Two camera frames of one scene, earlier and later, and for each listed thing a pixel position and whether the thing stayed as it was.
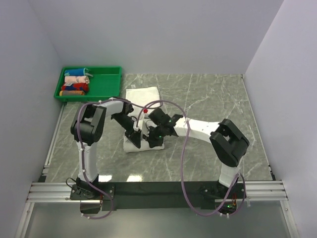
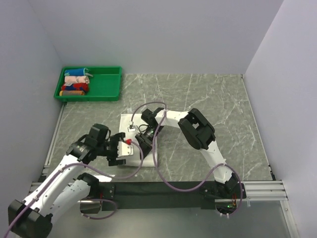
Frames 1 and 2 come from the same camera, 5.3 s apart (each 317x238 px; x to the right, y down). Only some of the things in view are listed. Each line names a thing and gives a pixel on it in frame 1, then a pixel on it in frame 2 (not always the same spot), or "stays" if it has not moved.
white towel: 141,98 to 132,124
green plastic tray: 105,83 stays
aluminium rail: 262,190 stays
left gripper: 133,136 to 115,139
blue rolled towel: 78,72 stays
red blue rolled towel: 78,87 stays
